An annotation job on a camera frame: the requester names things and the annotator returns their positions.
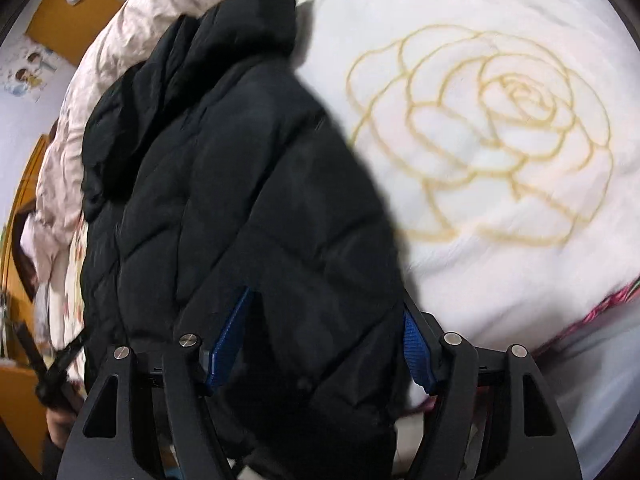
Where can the black puffer jacket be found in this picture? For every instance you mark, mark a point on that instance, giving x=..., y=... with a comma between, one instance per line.
x=209, y=168

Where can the left hand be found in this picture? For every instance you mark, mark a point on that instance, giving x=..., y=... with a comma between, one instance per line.
x=59, y=425

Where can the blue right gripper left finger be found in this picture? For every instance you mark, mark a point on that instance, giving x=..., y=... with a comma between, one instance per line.
x=228, y=343

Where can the plaid red mattress cover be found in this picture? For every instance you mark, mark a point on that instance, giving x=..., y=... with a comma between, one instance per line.
x=619, y=298

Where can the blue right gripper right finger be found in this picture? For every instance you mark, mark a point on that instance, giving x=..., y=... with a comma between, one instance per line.
x=417, y=350

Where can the wooden wardrobe door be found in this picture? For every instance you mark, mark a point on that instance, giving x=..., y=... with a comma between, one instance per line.
x=70, y=29

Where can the white rose print bedsheet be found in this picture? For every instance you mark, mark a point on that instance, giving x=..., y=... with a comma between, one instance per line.
x=502, y=137

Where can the wooden headboard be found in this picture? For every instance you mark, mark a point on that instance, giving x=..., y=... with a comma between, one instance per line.
x=23, y=418

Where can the cartoon wall poster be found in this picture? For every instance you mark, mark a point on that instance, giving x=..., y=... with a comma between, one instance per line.
x=27, y=68

